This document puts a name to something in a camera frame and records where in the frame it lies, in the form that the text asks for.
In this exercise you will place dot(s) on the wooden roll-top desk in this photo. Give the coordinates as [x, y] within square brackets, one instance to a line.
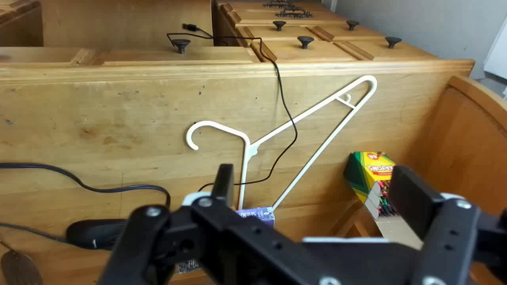
[104, 116]

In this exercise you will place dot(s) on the yellow green crayon box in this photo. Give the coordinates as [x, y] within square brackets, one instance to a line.
[364, 172]

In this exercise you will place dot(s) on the white plastic clothes hanger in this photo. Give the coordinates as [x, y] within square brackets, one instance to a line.
[317, 108]

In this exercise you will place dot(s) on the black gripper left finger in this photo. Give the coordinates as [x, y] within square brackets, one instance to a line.
[158, 238]

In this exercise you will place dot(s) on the purple book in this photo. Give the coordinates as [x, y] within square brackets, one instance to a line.
[258, 216]

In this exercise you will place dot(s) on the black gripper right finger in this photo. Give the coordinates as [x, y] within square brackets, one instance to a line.
[448, 238]

